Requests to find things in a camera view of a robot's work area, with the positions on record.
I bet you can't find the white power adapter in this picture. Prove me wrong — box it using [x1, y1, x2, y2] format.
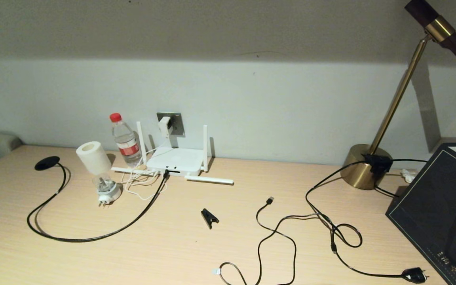
[159, 116, 173, 138]

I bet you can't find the black ethernet cable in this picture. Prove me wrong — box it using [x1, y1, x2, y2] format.
[27, 163, 170, 243]

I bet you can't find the white router with antennas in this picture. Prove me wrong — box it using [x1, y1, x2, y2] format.
[110, 122, 235, 185]

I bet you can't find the clear bulb white plug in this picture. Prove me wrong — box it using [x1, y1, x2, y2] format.
[93, 174, 122, 207]

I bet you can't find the small black clip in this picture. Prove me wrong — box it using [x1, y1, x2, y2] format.
[201, 209, 220, 230]

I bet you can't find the red capped water bottle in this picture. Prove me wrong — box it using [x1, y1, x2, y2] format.
[109, 113, 143, 168]

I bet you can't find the brass desk lamp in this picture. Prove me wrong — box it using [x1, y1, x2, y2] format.
[341, 0, 456, 190]

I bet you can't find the white paper roll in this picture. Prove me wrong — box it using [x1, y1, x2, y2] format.
[76, 141, 112, 177]

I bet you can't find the dark gift bag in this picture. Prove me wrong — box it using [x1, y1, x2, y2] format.
[386, 136, 456, 285]

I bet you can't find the grey wall socket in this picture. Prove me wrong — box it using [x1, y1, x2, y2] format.
[156, 112, 185, 137]

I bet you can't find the black USB cable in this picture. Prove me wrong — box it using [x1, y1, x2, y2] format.
[211, 196, 338, 285]

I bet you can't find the white adapter cable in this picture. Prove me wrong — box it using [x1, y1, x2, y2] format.
[120, 137, 170, 201]

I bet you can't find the black cable clip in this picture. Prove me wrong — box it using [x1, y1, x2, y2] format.
[363, 153, 393, 175]

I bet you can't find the black computer mouse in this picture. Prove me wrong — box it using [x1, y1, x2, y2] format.
[34, 156, 61, 171]

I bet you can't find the black lamp power cord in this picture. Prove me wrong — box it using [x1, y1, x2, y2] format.
[306, 158, 430, 285]

